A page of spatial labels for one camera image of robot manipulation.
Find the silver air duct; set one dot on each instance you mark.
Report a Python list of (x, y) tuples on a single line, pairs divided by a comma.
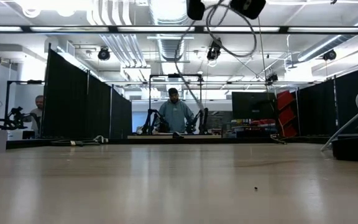
[(331, 42), (168, 48)]

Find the black curtain partition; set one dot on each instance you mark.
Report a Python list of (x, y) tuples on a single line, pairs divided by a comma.
[(73, 102), (315, 109)]

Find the white ceiling pipes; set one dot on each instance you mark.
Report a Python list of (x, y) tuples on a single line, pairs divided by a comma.
[(132, 53)]

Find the black monitor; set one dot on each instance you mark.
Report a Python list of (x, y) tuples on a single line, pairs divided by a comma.
[(250, 105)]

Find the distant black frame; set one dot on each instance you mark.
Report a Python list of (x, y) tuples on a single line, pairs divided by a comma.
[(175, 75), (34, 82)]

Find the black hanging camera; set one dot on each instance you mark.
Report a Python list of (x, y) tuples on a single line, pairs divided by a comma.
[(272, 79), (214, 51)]

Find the small black clamp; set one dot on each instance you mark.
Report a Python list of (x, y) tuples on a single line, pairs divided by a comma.
[(177, 135)]

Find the red storage bins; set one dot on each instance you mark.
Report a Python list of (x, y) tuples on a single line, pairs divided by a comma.
[(286, 115)]

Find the black power strip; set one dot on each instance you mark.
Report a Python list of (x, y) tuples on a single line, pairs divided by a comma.
[(356, 149)]

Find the person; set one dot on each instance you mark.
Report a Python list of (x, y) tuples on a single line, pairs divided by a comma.
[(175, 115), (37, 115)]

